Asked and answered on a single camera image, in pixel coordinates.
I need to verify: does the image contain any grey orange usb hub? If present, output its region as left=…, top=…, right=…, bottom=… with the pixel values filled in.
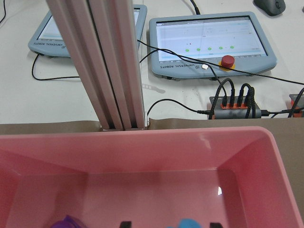
left=212, top=96, right=250, bottom=119
left=289, top=94, right=304, bottom=118

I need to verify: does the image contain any teach pendant with red button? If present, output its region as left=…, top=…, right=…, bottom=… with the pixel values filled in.
left=149, top=11, right=277, bottom=79

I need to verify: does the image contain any small blue block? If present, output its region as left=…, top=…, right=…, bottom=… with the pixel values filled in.
left=168, top=218, right=202, bottom=228

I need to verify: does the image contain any purple block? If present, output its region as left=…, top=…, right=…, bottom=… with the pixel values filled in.
left=50, top=215, right=87, bottom=228

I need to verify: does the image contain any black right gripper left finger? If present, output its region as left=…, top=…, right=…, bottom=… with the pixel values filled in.
left=120, top=221, right=132, bottom=228

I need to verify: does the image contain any grey computer mouse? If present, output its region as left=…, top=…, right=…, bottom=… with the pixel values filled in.
left=253, top=0, right=286, bottom=16

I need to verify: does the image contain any aluminium frame post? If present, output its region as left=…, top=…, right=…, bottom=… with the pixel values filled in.
left=47, top=0, right=145, bottom=130

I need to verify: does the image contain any pink plastic box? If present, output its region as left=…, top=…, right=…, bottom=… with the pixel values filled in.
left=0, top=126, right=300, bottom=228

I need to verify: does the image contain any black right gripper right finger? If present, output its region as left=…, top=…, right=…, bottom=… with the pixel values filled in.
left=209, top=222, right=222, bottom=228

